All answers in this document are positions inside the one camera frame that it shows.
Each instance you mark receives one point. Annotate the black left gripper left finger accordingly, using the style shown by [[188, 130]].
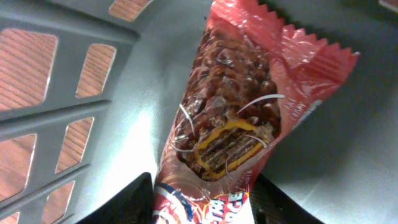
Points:
[[133, 204]]

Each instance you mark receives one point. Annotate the grey plastic mesh basket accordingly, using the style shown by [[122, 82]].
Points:
[[114, 88]]

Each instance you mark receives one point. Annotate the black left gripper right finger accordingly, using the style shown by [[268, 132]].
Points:
[[271, 206]]

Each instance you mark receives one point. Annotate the red Top chocolate bar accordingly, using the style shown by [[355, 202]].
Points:
[[253, 81]]

